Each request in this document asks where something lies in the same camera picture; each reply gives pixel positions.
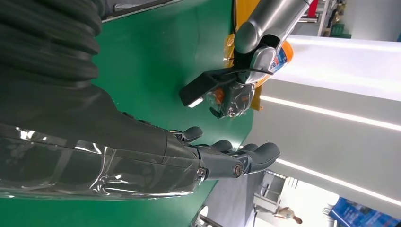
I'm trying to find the green table mat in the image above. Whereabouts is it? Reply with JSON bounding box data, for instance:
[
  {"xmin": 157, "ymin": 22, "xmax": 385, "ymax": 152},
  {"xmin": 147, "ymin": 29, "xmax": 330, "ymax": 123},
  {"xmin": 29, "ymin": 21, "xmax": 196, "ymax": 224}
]
[{"xmin": 0, "ymin": 0, "xmax": 255, "ymax": 227}]

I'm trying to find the blue poster board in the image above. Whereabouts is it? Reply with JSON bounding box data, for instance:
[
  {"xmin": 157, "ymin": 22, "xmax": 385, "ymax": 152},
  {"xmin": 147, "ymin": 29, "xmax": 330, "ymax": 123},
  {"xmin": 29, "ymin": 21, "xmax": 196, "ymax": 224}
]
[{"xmin": 328, "ymin": 196, "xmax": 401, "ymax": 227}]

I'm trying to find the standing person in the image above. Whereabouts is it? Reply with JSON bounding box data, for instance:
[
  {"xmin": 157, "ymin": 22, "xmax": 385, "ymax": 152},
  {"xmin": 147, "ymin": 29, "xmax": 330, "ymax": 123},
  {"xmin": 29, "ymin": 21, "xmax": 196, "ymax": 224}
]
[{"xmin": 275, "ymin": 207, "xmax": 304, "ymax": 225}]

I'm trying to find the white metal rack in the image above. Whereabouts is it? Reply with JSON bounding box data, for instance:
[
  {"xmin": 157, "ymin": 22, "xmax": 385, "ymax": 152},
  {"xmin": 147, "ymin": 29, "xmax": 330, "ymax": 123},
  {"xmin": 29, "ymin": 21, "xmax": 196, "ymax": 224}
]
[{"xmin": 253, "ymin": 170, "xmax": 288, "ymax": 214}]

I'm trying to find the green crate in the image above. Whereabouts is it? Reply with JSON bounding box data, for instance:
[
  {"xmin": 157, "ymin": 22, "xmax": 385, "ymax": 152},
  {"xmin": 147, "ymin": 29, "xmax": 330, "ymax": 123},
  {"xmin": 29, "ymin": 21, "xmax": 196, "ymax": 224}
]
[{"xmin": 330, "ymin": 23, "xmax": 352, "ymax": 39}]

